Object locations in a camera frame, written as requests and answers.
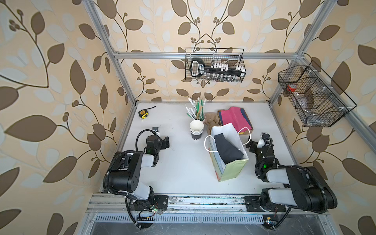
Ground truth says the pink paper napkin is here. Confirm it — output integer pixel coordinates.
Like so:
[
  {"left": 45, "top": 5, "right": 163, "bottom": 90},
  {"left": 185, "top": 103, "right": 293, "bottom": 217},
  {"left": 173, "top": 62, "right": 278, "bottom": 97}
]
[{"left": 220, "top": 106, "right": 253, "bottom": 134}]

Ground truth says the painted paper gift bag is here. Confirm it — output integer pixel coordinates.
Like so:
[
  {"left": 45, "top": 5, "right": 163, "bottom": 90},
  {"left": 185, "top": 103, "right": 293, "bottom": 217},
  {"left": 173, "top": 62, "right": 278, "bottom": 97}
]
[{"left": 204, "top": 123, "right": 251, "bottom": 182}]

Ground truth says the pink cup with straws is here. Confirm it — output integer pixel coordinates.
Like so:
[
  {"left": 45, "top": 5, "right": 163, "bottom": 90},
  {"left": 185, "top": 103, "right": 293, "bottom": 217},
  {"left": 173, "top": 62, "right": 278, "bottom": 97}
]
[{"left": 186, "top": 98, "right": 207, "bottom": 121}]

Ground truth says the black wire basket wall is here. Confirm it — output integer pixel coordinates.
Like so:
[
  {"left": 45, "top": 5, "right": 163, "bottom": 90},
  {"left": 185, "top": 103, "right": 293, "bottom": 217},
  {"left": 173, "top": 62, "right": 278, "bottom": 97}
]
[
  {"left": 278, "top": 61, "right": 357, "bottom": 127},
  {"left": 185, "top": 47, "right": 246, "bottom": 83}
]

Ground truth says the black wire basket back wall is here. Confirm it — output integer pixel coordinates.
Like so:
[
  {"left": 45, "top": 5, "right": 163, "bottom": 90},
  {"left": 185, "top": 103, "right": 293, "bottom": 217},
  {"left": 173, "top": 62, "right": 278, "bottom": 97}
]
[{"left": 185, "top": 47, "right": 246, "bottom": 83}]

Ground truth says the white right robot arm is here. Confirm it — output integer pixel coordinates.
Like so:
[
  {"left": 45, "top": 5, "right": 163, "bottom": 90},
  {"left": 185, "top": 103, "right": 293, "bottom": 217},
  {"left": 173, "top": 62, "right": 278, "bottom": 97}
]
[{"left": 244, "top": 133, "right": 338, "bottom": 230}]

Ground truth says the black wire basket right wall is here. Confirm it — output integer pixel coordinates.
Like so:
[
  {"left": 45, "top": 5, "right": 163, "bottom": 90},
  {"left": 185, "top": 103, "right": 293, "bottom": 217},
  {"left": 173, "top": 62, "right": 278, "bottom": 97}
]
[{"left": 278, "top": 61, "right": 357, "bottom": 127}]

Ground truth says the black paper napkin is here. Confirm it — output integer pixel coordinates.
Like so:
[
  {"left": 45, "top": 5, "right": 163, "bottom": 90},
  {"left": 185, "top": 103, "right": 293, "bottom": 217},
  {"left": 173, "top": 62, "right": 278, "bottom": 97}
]
[{"left": 214, "top": 133, "right": 243, "bottom": 164}]

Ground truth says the yellow black tape measure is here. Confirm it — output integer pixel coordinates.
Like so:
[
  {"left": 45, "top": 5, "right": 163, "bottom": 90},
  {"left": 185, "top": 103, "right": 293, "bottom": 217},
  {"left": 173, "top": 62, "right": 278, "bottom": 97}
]
[{"left": 138, "top": 106, "right": 156, "bottom": 119}]

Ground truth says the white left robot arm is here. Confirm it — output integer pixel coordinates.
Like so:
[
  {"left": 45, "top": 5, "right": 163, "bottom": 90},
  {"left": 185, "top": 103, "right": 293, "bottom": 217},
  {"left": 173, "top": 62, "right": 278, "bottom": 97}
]
[{"left": 103, "top": 127, "right": 170, "bottom": 230}]

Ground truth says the black socket set tool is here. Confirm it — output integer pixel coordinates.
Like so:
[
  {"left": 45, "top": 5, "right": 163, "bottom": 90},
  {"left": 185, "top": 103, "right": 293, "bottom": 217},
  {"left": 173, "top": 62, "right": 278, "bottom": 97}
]
[{"left": 189, "top": 58, "right": 246, "bottom": 77}]

